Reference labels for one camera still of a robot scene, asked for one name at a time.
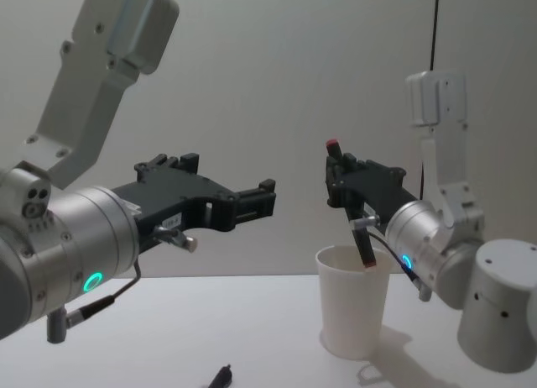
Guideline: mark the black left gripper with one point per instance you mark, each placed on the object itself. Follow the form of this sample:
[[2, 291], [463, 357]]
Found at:
[[180, 199]]

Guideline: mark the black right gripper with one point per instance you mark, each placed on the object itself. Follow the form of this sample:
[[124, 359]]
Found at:
[[382, 182]]

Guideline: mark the black marker with red ends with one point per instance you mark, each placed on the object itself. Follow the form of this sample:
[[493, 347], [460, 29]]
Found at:
[[364, 249]]

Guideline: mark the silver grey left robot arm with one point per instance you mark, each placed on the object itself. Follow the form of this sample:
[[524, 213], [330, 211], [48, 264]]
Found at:
[[84, 232]]

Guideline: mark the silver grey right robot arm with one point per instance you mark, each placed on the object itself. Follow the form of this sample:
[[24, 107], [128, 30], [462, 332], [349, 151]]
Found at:
[[486, 279]]

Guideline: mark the white paper cup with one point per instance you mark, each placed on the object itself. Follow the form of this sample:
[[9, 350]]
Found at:
[[352, 308]]

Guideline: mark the white table cloth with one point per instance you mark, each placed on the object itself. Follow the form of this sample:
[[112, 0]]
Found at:
[[189, 321]]

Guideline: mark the black pen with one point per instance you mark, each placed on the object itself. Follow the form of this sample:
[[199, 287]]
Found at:
[[221, 377]]

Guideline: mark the small clear plastic piece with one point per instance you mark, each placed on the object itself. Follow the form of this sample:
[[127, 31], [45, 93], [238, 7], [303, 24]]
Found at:
[[368, 373]]

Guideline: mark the plain pale wall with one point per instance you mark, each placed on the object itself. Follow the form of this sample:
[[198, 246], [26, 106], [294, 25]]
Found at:
[[272, 69]]

